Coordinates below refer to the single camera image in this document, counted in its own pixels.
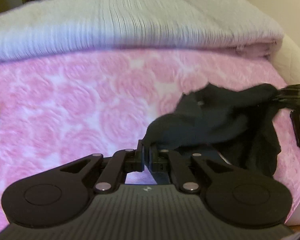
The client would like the black cloth garment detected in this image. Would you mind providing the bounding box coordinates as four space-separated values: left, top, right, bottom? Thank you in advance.
142 83 281 177

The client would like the pink rose pattern bedsheet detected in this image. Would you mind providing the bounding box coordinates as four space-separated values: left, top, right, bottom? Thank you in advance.
0 48 300 236

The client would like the white ribbed folded blanket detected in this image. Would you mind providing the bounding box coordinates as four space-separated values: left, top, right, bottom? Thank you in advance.
0 0 284 62

